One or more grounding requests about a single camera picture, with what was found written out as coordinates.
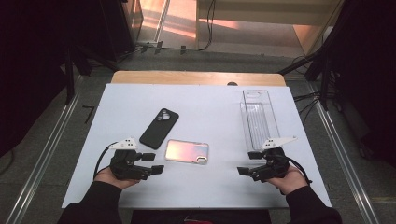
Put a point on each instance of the black metal stand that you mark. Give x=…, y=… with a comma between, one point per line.
x=70, y=81
x=323, y=84

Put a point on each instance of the light wooden cabinet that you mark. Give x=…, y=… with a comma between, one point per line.
x=264, y=9

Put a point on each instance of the clear plastic container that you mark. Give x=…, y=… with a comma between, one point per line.
x=258, y=119

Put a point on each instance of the iridescent phone case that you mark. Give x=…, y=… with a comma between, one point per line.
x=186, y=151

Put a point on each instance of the metal pole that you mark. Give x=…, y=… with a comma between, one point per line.
x=162, y=21

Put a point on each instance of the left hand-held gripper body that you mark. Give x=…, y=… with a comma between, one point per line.
x=127, y=165

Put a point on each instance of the black phone case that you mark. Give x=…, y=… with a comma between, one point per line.
x=158, y=129

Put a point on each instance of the white board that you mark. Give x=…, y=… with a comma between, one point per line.
x=205, y=109

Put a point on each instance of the person's left hand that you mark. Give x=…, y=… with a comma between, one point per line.
x=107, y=179

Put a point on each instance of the dark curtain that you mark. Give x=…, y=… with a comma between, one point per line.
x=34, y=46
x=367, y=77

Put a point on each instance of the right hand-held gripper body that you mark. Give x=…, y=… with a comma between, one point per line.
x=272, y=165

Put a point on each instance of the person's right hand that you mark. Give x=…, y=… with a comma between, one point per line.
x=291, y=182

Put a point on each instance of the wooden table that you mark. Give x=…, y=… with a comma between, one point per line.
x=186, y=77

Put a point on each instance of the dark round table grommet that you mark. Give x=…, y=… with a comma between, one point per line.
x=232, y=83

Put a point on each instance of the metal floor rail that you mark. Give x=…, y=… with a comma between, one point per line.
x=345, y=155
x=46, y=149

